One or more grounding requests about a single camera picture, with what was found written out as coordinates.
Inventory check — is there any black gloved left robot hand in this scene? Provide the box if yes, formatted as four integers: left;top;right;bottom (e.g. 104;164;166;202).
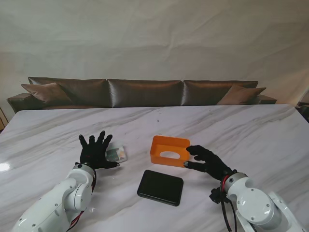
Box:
78;130;121;170

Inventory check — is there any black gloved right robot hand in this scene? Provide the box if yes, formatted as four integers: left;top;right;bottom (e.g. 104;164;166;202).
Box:
184;145;236;182

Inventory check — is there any white soft tissue pack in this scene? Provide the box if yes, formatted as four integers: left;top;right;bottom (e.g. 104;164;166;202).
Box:
105;142;128;162

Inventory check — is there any orange plastic tissue box cover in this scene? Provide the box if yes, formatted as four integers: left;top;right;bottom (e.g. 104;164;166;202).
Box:
149;135;191;168

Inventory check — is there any black tissue box base plate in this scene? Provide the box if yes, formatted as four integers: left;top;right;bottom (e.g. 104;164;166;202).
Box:
137;169;184;207

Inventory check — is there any brown leather sofa back cushion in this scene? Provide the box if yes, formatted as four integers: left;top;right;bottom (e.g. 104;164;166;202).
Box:
28;76;108;107
182;80;259;106
107;78;183;108

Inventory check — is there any brown satin throw pillow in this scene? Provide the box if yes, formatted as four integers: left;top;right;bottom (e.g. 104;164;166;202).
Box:
217;85;267;105
21;82;73;104

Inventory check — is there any brown leather sofa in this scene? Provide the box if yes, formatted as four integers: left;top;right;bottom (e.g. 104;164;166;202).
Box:
6;76;278;114

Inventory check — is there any wooden furniture piece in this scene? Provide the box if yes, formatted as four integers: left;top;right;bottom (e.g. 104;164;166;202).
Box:
0;106;7;130

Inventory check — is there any dark side furniture piece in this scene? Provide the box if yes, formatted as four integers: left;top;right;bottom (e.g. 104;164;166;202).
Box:
295;91;309;121

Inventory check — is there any red black left arm cable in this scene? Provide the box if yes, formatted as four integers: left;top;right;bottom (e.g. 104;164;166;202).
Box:
66;169;98;232

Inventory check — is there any red black arm cable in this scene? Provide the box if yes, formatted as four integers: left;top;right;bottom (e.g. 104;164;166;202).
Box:
221;176;239;232
66;169;98;232

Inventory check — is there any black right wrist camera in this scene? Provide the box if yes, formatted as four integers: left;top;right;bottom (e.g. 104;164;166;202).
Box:
209;188;229;204

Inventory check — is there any red black right arm cable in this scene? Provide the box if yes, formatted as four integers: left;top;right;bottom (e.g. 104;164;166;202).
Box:
221;176;239;232

